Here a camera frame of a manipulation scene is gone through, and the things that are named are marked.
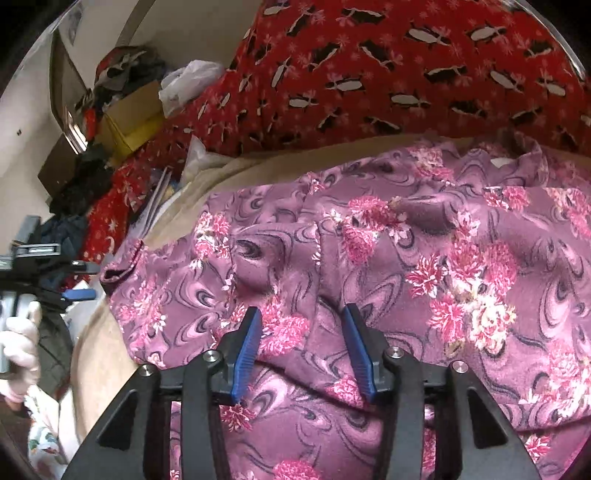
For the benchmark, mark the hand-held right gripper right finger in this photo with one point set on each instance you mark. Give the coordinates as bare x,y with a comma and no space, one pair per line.
360,355

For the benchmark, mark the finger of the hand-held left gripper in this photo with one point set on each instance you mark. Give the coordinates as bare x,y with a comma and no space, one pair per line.
81,294
85,268

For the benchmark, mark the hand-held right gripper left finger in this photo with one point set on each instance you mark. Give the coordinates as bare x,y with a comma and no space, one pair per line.
244,350

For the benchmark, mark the purple floral garment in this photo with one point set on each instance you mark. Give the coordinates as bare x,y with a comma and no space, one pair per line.
369,258

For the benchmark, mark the person's left forearm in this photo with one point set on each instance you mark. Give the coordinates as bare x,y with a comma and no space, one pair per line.
44,438

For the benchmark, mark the person's left hand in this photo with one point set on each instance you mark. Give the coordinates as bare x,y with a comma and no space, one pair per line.
23,350

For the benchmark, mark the dark blue jacket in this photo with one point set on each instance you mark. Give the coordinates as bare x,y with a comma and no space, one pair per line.
60,240

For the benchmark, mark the red star print cloth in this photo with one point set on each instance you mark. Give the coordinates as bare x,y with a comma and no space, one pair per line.
106,217

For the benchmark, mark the dark clothing pile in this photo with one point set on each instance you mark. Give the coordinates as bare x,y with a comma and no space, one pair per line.
87,180

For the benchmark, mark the stack of papers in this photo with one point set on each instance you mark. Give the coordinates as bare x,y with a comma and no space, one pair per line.
159,198

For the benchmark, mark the brown wooden board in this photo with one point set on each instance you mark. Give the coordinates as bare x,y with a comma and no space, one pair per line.
55,166

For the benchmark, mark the cardboard box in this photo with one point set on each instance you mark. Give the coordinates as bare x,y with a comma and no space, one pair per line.
129,120

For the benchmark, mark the metal framed mirror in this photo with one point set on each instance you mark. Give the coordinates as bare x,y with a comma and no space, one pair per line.
64,92

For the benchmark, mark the beige fleece blanket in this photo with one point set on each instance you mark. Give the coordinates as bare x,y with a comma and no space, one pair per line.
258,166

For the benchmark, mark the white plastic bag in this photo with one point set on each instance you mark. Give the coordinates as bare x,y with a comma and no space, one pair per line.
189,83

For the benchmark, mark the red printed blanket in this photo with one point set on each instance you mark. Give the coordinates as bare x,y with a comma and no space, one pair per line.
369,69

